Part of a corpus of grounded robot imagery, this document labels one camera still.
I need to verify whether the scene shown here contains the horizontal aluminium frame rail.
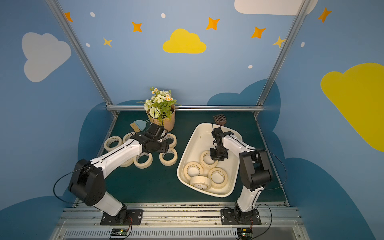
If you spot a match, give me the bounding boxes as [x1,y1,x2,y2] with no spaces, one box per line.
[106,105,264,112]

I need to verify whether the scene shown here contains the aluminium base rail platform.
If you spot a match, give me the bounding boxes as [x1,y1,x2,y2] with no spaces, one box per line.
[51,202,309,240]

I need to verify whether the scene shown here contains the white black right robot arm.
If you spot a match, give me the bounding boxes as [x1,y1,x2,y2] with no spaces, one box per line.
[210,128,273,222]

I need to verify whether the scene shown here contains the right small circuit board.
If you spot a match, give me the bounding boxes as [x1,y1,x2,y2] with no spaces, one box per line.
[237,228,253,240]

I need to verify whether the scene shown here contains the light blue hand brush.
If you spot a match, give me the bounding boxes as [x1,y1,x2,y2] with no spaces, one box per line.
[130,120,150,133]

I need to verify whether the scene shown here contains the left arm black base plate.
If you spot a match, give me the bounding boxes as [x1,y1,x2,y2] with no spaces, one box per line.
[100,208,144,226]

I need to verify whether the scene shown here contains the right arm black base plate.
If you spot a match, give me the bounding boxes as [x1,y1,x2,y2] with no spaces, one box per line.
[220,207,262,225]

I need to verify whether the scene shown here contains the cream tape roll front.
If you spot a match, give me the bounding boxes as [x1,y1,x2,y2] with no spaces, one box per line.
[190,176,212,190]

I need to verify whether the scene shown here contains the small circuit board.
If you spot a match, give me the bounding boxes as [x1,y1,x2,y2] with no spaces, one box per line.
[237,228,253,240]
[110,228,130,239]

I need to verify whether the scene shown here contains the left small circuit board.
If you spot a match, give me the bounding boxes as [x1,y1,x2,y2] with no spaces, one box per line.
[110,228,130,239]

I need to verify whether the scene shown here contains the left aluminium frame post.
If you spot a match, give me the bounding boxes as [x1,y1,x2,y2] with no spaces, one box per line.
[46,0,113,108]

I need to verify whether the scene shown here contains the cream tape roll small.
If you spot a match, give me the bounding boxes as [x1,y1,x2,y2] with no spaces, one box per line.
[200,150,218,170]

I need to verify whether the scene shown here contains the right aluminium frame post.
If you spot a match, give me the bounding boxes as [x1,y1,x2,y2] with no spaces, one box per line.
[254,0,312,120]

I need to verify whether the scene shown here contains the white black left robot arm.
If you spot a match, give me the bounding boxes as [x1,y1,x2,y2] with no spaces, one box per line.
[68,124,169,226]

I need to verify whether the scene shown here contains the cream plastic storage box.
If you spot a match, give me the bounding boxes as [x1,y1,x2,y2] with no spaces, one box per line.
[177,123,240,198]

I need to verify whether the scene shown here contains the aluminium frame post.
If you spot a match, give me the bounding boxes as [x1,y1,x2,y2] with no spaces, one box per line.
[46,0,113,108]
[254,0,312,120]

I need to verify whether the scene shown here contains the beige ribbed flower pot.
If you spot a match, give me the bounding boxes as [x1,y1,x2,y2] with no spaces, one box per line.
[146,105,176,132]

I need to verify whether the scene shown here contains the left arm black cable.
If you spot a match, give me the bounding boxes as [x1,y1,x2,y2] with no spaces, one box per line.
[53,106,169,240]

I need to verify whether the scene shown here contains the white green artificial flowers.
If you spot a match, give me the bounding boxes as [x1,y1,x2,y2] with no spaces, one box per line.
[138,87,179,118]

